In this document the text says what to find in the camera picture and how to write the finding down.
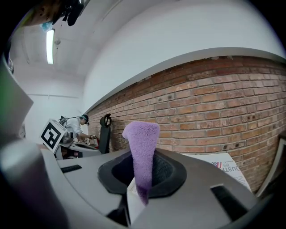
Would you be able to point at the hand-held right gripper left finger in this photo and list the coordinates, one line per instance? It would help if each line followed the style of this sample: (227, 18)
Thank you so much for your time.
(21, 176)

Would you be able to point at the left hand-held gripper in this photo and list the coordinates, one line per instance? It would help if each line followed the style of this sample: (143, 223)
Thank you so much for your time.
(51, 135)

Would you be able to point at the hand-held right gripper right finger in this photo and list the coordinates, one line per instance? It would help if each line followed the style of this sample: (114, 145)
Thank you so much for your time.
(134, 205)

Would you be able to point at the purple fluffy cloth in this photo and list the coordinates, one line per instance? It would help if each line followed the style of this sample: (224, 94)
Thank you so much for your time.
(143, 156)

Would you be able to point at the gray desk phone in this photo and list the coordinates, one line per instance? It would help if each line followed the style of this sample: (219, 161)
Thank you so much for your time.
(196, 201)

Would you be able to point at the black office chair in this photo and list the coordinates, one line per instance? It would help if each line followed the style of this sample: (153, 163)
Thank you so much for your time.
(105, 138)

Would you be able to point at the long ceiling light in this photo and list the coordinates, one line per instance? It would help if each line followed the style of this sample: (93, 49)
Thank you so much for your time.
(50, 45)

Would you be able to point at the round ceiling fixture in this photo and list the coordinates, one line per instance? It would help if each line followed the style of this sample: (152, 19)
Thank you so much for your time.
(57, 41)

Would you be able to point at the white printed poster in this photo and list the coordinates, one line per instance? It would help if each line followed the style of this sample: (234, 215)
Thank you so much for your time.
(230, 170)

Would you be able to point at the blue face mask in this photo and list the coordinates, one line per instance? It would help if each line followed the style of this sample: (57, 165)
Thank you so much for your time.
(46, 26)

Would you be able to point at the person's head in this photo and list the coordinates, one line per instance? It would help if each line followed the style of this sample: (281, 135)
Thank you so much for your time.
(40, 11)

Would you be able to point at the black head-worn camera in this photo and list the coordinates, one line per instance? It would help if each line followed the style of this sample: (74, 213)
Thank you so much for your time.
(71, 12)

